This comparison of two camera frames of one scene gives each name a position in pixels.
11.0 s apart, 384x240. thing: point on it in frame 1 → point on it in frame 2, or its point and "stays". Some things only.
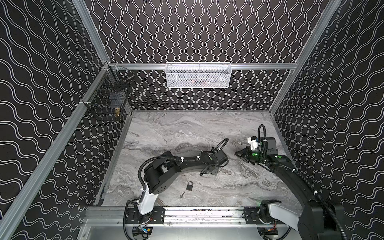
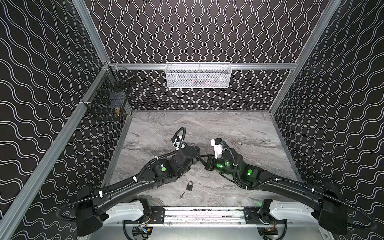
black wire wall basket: x=108 y=99 stays
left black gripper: x=214 y=163 → x=195 y=153
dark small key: x=181 y=196 stays
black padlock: x=189 y=187 stays
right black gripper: x=248 y=154 → x=211 y=163
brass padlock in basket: x=117 y=111 stays
